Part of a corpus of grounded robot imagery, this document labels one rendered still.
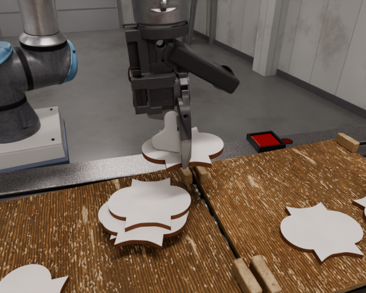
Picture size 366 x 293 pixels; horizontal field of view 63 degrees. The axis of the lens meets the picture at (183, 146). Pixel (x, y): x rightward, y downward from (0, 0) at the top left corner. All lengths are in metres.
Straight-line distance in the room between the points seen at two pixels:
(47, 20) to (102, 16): 6.52
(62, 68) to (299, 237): 0.71
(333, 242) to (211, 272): 0.21
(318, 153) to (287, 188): 0.17
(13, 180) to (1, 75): 0.26
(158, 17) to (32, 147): 0.57
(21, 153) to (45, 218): 0.31
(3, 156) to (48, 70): 0.25
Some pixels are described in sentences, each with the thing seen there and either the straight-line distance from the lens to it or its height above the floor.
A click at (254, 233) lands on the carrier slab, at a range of 0.54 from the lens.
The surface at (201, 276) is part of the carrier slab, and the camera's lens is 0.48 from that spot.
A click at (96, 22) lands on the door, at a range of 7.37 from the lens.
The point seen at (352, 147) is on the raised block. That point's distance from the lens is 0.82.
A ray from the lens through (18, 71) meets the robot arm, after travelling 0.87.
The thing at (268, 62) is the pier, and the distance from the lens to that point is 4.23.
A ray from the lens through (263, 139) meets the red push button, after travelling 0.82.
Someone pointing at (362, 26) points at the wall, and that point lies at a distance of 3.45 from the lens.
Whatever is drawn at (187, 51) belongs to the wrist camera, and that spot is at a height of 1.23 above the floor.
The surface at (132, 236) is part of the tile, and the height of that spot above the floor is 0.98.
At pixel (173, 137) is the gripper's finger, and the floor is 1.11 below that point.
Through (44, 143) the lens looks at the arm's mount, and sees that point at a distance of 0.88.
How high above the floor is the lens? 1.33
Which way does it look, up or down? 32 degrees down
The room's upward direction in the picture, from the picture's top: straight up
